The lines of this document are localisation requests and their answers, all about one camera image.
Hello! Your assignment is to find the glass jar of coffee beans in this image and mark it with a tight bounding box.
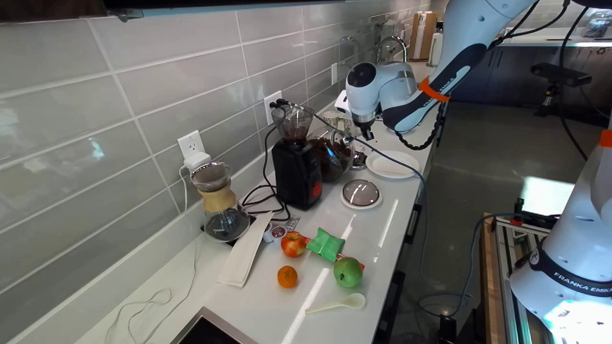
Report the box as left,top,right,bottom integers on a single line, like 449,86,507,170
308,127,357,184

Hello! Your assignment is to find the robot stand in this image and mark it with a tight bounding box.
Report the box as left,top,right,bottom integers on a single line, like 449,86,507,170
481,198,612,344

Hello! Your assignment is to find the red apple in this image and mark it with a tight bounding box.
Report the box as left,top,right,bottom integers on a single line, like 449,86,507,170
280,231,309,258

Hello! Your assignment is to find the black coffee grinder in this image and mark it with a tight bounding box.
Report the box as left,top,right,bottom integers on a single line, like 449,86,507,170
271,103,324,211

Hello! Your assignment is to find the green packet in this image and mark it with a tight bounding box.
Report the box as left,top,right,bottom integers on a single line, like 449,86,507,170
306,227,346,263

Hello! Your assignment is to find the wooden cup dispenser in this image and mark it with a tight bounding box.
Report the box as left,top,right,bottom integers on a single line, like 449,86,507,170
410,10,439,62

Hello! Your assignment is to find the black cable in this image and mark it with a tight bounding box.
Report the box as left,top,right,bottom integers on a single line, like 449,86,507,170
241,126,293,223

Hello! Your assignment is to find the pack of white paper filters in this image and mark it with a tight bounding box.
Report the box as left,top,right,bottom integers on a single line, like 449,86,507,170
217,210,274,289

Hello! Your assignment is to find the chrome tap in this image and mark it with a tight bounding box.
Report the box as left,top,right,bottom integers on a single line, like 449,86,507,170
376,35,408,65

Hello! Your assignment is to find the drawer handle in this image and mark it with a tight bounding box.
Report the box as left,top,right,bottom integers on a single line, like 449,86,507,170
404,204,423,245
374,269,407,344

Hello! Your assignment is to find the black cooktop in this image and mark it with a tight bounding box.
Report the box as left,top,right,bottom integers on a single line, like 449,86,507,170
170,306,260,344

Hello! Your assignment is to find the orange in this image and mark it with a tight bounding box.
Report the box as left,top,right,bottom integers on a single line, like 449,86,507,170
277,265,298,289

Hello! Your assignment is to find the white bottle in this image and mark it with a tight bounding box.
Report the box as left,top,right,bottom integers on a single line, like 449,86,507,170
427,21,446,68

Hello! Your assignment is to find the white charger plug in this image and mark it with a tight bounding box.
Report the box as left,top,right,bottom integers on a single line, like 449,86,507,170
183,151,212,173

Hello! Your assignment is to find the wall cabinet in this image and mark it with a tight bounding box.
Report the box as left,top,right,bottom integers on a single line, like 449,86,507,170
0,0,345,23

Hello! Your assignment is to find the glass pour-over carafe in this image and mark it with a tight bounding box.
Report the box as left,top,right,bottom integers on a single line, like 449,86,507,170
190,161,252,243

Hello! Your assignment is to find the dark cabinet row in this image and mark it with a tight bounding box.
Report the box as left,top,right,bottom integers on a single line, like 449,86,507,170
448,26,612,106

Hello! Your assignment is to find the round glass jar lid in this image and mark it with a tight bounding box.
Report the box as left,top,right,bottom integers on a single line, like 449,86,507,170
340,179,383,210

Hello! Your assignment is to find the green apple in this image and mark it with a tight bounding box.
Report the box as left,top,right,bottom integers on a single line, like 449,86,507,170
333,257,364,289

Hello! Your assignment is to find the white plate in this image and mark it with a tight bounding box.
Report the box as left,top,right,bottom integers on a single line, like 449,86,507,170
365,150,421,180

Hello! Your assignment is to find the camera on tripod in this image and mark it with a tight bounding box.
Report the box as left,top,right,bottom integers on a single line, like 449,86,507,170
530,62,594,118

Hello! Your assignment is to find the black scale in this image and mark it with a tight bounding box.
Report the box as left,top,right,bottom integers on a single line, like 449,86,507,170
200,214,257,247

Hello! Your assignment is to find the white cable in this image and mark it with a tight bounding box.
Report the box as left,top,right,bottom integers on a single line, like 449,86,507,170
104,164,200,344

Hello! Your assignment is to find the white plastic spoon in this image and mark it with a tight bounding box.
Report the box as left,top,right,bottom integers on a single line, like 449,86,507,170
304,292,367,315

